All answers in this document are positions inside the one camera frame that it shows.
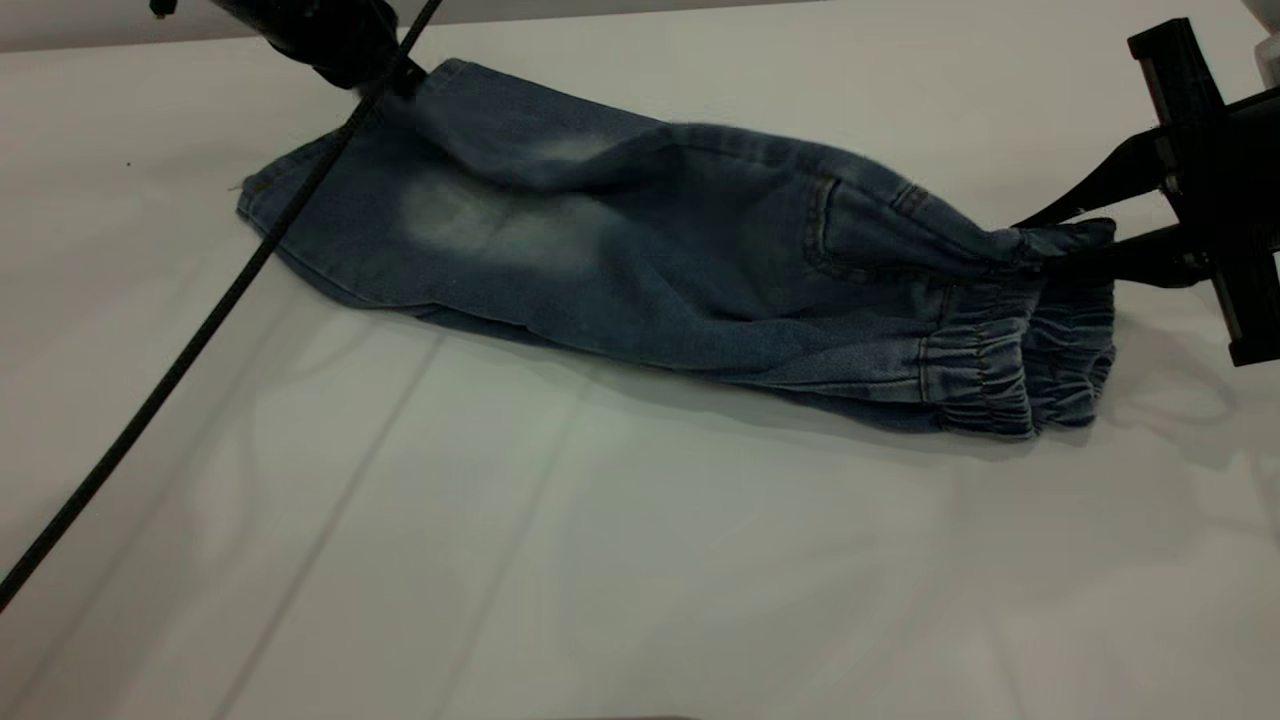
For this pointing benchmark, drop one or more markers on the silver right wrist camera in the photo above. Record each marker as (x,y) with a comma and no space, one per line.
(1268,20)

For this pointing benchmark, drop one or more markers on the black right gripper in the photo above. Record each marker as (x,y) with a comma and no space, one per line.
(1235,190)

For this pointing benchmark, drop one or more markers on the blue denim shorts with print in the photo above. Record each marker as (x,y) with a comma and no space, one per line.
(650,260)

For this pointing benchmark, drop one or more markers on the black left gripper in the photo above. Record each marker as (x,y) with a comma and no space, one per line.
(320,30)

